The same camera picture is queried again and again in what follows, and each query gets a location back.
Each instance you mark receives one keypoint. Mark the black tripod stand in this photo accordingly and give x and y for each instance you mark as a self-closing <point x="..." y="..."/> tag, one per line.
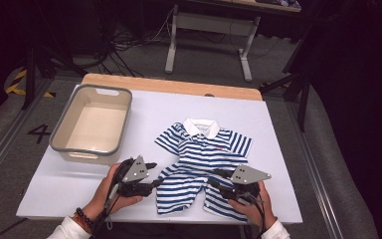
<point x="30" y="76"/>

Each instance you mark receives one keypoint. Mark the dark table grommet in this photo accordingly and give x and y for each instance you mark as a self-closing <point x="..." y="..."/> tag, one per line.
<point x="209" y="95"/>

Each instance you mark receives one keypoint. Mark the small colourful items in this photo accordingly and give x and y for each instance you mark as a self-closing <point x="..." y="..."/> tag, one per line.
<point x="288" y="3"/>

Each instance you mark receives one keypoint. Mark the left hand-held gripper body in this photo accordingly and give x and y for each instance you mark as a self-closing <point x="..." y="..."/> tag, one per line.
<point x="134" y="179"/>

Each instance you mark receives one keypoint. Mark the beige plastic basket grey rim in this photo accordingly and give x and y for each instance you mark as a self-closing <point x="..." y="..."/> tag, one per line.
<point x="96" y="126"/>

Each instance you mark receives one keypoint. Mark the white metal table frame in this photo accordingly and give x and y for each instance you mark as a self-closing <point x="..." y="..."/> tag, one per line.
<point x="212" y="23"/>

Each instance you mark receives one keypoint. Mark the black metal stand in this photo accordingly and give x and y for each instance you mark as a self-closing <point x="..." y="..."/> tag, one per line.
<point x="303" y="106"/>

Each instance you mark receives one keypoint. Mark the black curtain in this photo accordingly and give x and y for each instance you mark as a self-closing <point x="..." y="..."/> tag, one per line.
<point x="361" y="99"/>
<point x="0" y="49"/>

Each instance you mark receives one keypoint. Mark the person's right hand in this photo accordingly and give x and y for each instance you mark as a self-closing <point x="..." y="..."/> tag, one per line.
<point x="250" y="212"/>

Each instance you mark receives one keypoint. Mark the person's left hand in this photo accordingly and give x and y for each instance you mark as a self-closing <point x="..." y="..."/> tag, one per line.
<point x="102" y="202"/>

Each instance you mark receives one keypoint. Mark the wooden table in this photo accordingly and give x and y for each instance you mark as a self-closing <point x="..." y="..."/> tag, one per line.
<point x="165" y="85"/>

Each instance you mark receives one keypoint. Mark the metal floor rail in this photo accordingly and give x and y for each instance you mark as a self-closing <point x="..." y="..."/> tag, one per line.
<point x="312" y="169"/>
<point x="5" y="141"/>

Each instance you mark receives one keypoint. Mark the blue white striped baby romper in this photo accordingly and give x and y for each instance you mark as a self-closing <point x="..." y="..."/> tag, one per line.
<point x="199" y="152"/>

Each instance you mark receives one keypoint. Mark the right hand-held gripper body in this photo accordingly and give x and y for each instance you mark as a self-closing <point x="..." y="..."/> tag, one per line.
<point x="245" y="176"/>

